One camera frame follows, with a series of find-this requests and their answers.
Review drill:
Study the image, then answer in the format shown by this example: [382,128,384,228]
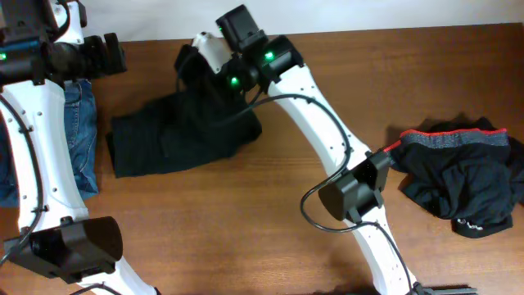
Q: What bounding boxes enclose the black trousers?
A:
[106,44,262,178]

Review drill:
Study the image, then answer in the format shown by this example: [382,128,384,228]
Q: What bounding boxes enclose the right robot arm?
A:
[216,5,417,294]

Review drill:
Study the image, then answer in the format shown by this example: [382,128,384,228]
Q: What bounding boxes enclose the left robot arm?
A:
[1,1,156,294]

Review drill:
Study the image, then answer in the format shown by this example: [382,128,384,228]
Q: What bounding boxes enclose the folded blue denim jeans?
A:
[1,79,99,208]

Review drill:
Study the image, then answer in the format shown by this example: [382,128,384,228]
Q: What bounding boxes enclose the black shorts with red waistband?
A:
[384,116,523,238]

